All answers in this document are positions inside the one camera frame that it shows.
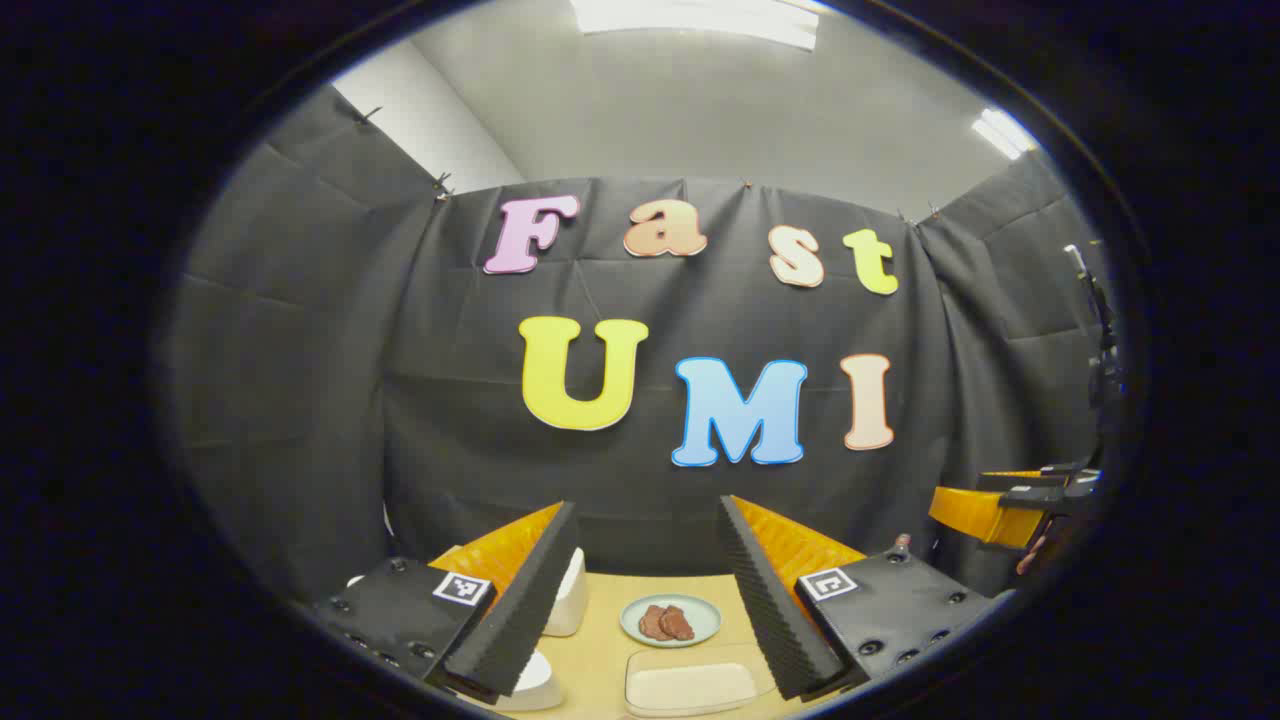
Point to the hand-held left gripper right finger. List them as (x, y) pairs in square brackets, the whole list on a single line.
[(775, 600)]

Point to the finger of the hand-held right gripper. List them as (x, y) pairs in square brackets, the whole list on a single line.
[(985, 512), (1050, 482)]

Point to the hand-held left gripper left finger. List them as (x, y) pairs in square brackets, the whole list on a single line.
[(520, 600)]

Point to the white rice cooker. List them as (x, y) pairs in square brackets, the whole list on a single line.
[(535, 685)]

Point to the white toaster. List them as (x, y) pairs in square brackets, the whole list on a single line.
[(570, 600)]

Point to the light green plate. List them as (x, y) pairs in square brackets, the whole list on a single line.
[(705, 615)]

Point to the brown meat slice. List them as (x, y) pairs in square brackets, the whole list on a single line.
[(680, 622), (652, 622)]

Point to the white rectangular tray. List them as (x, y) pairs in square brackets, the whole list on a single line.
[(690, 685)]

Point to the small ceiling light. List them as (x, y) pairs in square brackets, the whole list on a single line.
[(1005, 132)]

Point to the black backdrop cloth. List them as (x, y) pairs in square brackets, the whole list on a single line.
[(400, 350)]

